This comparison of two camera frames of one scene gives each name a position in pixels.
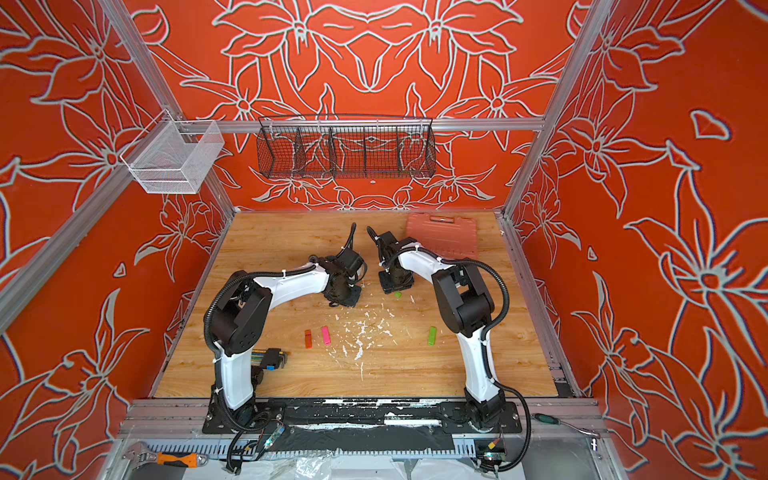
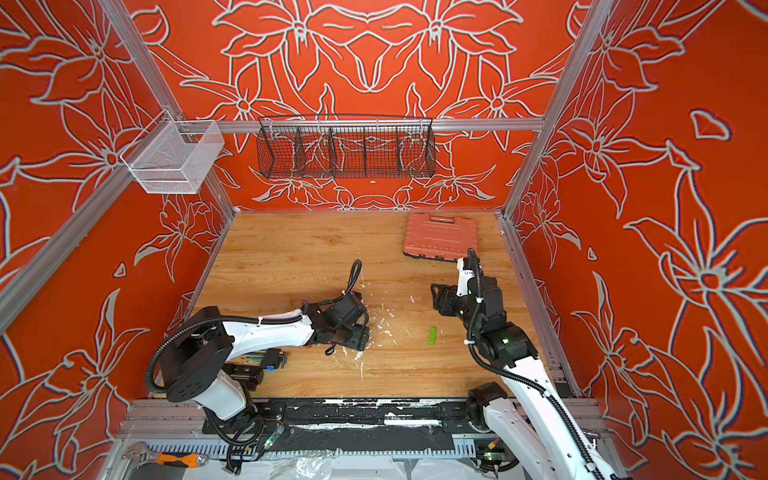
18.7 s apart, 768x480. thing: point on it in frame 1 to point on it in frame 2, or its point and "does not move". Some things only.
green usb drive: [432, 334] does not move
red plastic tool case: [450, 237] does not move
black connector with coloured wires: [269, 359] does not move
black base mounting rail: [278, 418] does not move
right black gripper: [390, 283] to [449, 295]
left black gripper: [353, 302] to [361, 340]
